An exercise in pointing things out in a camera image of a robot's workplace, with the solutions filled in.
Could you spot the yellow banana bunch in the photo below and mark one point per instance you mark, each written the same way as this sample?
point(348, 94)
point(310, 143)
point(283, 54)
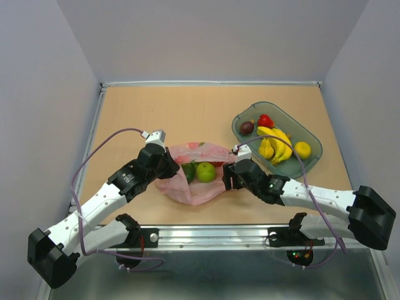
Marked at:
point(280, 143)

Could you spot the yellow pear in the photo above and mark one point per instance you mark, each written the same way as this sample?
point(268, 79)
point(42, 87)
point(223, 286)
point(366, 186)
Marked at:
point(265, 149)

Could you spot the pink plastic bag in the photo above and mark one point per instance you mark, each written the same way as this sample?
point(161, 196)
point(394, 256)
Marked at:
point(197, 192)

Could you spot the dark purple passion fruit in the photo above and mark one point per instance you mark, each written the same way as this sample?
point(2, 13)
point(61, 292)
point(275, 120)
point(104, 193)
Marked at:
point(246, 128)

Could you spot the red fruit in bag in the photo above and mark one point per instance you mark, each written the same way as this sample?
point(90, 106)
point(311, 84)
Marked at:
point(217, 163)

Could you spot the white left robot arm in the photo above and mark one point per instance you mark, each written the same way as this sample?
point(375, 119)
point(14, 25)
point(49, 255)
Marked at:
point(56, 252)

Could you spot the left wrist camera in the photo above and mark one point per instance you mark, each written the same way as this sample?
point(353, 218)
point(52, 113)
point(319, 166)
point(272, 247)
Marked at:
point(157, 137)

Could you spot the red wax apple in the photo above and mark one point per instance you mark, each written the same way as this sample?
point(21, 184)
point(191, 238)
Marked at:
point(265, 121)

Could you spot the light green apple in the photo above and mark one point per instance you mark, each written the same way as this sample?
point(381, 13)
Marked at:
point(205, 172)

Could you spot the yellow lemon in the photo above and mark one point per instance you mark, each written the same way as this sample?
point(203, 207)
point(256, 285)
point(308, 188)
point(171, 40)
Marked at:
point(303, 149)

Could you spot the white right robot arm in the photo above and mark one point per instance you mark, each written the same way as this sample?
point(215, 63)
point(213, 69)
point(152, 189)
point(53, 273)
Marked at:
point(362, 215)

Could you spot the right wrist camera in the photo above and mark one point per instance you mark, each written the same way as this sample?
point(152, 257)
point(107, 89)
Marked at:
point(241, 152)

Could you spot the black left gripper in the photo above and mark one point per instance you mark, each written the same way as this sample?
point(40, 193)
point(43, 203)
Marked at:
point(172, 167)

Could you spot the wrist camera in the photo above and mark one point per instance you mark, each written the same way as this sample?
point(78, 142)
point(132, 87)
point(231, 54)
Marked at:
point(157, 137)
point(241, 152)

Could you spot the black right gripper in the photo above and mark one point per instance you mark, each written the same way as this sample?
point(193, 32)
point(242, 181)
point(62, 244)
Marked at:
point(228, 171)

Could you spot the dark green lime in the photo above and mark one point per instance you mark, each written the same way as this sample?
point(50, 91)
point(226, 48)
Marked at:
point(189, 170)

